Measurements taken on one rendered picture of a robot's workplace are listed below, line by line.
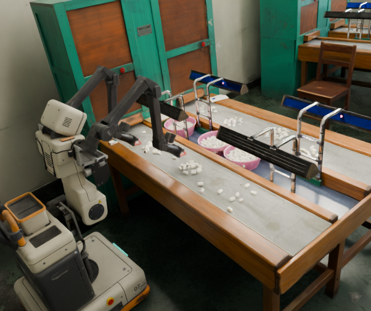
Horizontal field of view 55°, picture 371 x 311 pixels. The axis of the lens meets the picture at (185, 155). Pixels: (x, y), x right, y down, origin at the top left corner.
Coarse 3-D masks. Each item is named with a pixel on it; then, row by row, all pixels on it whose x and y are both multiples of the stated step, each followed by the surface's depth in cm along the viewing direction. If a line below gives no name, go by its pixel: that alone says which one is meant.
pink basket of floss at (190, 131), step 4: (168, 120) 300; (188, 120) 302; (192, 120) 298; (164, 124) 293; (168, 124) 300; (188, 128) 282; (192, 128) 288; (180, 132) 283; (184, 132) 284; (188, 132) 286; (192, 132) 292; (184, 136) 287
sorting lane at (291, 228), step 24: (144, 144) 273; (168, 168) 239; (192, 168) 235; (216, 168) 232; (216, 192) 210; (240, 192) 207; (264, 192) 204; (240, 216) 189; (264, 216) 187; (288, 216) 185; (312, 216) 182; (288, 240) 170; (312, 240) 169
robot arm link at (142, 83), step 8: (136, 80) 192; (144, 80) 190; (152, 80) 193; (136, 88) 189; (144, 88) 192; (152, 88) 195; (128, 96) 188; (136, 96) 190; (120, 104) 186; (128, 104) 188; (112, 112) 185; (120, 112) 186; (104, 120) 184; (112, 120) 183; (104, 128) 179; (112, 128) 182; (104, 136) 180; (112, 136) 184
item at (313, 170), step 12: (228, 132) 196; (240, 144) 189; (252, 144) 183; (264, 144) 178; (264, 156) 177; (276, 156) 172; (288, 156) 167; (288, 168) 166; (300, 168) 162; (312, 168) 158
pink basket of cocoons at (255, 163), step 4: (228, 148) 249; (232, 148) 251; (224, 152) 243; (228, 152) 248; (224, 156) 239; (232, 160) 232; (252, 160) 229; (256, 160) 232; (240, 164) 232; (244, 164) 231; (248, 164) 231; (252, 164) 233; (256, 164) 236; (248, 168) 235; (252, 168) 236
